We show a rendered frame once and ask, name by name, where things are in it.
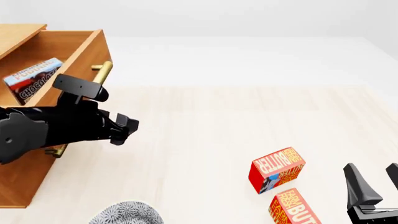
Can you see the red butter box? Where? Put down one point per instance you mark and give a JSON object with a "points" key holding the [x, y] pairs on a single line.
{"points": [[273, 170], [292, 207]]}

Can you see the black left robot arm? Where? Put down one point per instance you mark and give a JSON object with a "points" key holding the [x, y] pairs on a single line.
{"points": [[37, 128]]}

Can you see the patterned grey bowl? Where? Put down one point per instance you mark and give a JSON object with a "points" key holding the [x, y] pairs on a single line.
{"points": [[127, 213]]}

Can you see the chocolate pudding box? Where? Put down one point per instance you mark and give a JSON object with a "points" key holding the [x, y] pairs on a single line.
{"points": [[31, 79]]}

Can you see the wooden drawer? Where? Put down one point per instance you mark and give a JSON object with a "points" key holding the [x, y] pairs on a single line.
{"points": [[90, 53]]}

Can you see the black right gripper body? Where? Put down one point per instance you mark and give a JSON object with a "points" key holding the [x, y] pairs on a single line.
{"points": [[373, 215]]}

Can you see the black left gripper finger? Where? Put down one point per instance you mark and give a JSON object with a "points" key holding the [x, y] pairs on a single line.
{"points": [[118, 140], [130, 124]]}

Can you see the wooden cabinet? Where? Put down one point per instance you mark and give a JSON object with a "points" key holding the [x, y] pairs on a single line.
{"points": [[18, 184]]}

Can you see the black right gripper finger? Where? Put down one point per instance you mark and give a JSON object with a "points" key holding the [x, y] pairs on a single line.
{"points": [[393, 175], [360, 186]]}

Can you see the black plate on stalk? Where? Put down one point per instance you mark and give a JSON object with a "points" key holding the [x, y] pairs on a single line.
{"points": [[76, 84]]}

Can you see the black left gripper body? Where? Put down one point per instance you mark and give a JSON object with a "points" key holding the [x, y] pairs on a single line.
{"points": [[109, 126]]}

